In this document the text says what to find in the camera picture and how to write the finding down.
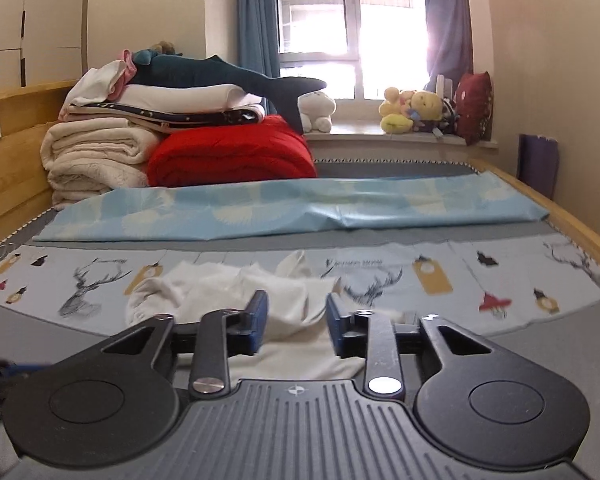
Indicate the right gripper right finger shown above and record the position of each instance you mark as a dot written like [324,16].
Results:
[368,335]

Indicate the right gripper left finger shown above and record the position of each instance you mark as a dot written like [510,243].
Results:
[219,335]

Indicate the white small shirt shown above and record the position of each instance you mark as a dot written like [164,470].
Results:
[295,339]

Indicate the white and pink clothes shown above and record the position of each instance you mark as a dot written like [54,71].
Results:
[103,84]

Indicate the light blue patterned pillowcase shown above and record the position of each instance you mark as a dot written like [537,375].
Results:
[249,209]

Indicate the deer print bed sheet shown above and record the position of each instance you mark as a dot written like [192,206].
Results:
[489,286]

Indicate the red folded blanket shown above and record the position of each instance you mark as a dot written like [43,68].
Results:
[268,150]

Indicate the dark patterned folded blanket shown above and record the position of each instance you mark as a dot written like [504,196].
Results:
[166,122]

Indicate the cream folded blanket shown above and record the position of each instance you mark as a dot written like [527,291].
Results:
[94,156]

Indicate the yellow plush toys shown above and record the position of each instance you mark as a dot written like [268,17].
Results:
[408,111]

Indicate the white plush toy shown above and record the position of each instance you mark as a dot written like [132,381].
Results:
[316,109]

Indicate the white folded quilt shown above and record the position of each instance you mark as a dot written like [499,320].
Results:
[187,100]

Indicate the purple box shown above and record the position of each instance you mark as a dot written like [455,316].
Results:
[538,162]

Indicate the dark red cushion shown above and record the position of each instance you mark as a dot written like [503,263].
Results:
[473,107]

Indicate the dark blue shark plush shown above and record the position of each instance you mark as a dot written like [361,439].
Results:
[174,71]

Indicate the blue left curtain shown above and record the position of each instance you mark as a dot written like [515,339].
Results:
[258,36]

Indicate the window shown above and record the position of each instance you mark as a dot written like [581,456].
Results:
[358,47]

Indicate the purple right curtain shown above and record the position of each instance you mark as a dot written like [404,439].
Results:
[450,51]

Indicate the white wardrobe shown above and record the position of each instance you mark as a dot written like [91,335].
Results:
[40,41]

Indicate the wooden bed frame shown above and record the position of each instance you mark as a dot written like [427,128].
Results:
[25,115]

